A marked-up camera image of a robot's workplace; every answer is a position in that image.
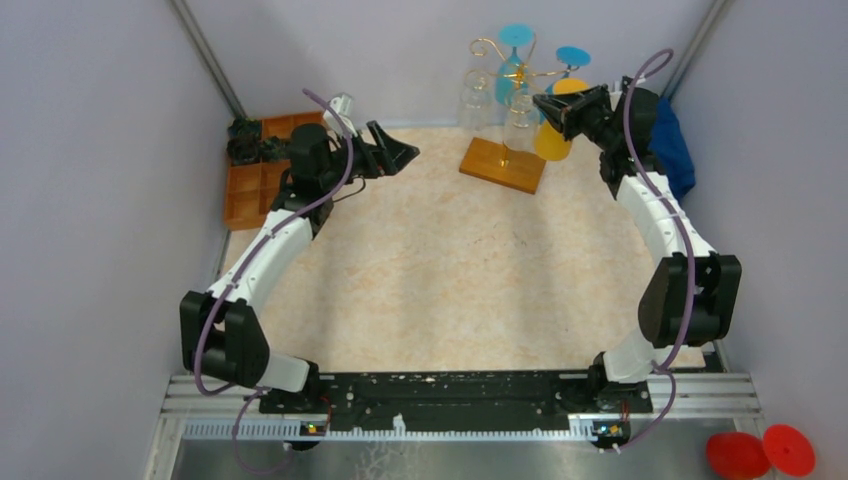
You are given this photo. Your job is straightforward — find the yellow plastic wine glass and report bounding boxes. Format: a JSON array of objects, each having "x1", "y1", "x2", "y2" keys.
[{"x1": 533, "y1": 78, "x2": 591, "y2": 163}]

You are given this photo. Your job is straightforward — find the clear ribbed wine glass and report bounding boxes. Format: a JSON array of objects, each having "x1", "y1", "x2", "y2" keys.
[{"x1": 503, "y1": 89, "x2": 540, "y2": 153}]

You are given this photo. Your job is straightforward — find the gold wire glass rack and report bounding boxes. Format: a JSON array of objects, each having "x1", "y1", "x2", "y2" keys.
[{"x1": 459, "y1": 34, "x2": 562, "y2": 195}]

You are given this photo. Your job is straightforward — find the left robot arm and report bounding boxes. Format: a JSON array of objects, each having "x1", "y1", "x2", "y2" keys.
[{"x1": 179, "y1": 121, "x2": 420, "y2": 396}]

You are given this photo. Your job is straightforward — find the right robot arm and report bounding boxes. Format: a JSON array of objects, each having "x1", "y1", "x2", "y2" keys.
[{"x1": 532, "y1": 85, "x2": 742, "y2": 399}]

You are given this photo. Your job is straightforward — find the blue plastic wine glass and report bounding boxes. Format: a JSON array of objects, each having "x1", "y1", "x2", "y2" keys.
[{"x1": 495, "y1": 23, "x2": 536, "y2": 106}]

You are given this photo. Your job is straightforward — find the red plastic wine glass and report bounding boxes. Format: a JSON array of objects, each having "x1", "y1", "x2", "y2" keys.
[{"x1": 705, "y1": 424, "x2": 817, "y2": 479}]

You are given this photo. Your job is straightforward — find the blue cloth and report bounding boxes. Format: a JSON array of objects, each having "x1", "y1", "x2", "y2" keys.
[{"x1": 649, "y1": 97, "x2": 696, "y2": 203}]

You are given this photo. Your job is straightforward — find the orange compartment tray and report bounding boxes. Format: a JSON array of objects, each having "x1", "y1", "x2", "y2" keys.
[{"x1": 224, "y1": 111, "x2": 322, "y2": 231}]

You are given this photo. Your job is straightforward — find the black parts in tray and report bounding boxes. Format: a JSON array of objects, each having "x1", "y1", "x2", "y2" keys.
[{"x1": 226, "y1": 117, "x2": 289, "y2": 166}]

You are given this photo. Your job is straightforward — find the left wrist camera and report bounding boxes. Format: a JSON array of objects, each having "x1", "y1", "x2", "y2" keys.
[{"x1": 323, "y1": 93, "x2": 357, "y2": 137}]

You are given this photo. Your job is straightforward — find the black mounting base rail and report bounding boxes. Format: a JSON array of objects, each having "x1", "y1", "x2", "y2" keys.
[{"x1": 259, "y1": 367, "x2": 653, "y2": 432}]

